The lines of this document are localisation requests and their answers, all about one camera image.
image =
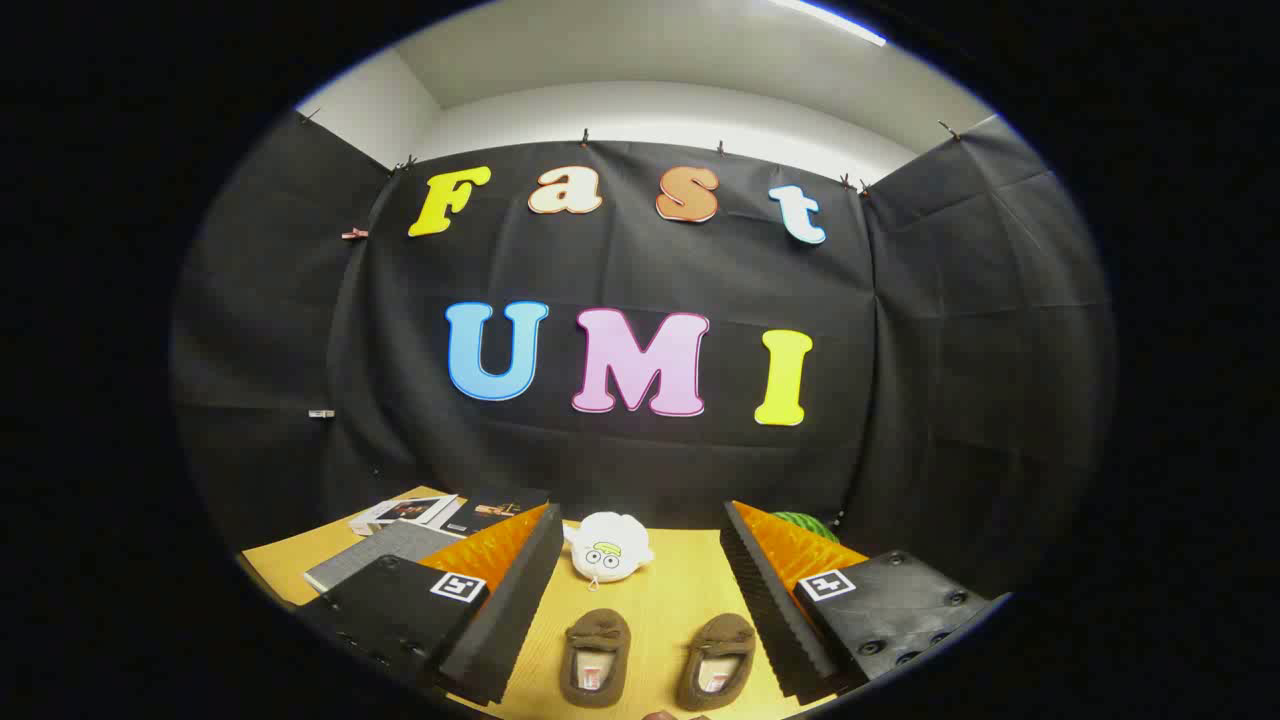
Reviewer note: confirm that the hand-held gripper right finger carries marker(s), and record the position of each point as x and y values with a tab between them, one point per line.
775	615

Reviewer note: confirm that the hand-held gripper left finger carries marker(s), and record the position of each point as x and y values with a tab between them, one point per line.
505	610

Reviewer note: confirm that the brown fuzzy shoe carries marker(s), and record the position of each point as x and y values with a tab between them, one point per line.
595	640
722	640

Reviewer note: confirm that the grey fabric storage box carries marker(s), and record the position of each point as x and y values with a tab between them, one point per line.
385	548

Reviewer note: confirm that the watermelon slice plush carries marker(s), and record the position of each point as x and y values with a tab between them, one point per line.
805	525

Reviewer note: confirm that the black hardcover book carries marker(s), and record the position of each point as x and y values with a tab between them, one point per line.
490	508

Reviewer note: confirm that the white plush toy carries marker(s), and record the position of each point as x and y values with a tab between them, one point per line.
610	550

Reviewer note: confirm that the white portrait book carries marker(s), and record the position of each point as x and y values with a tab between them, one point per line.
405	512

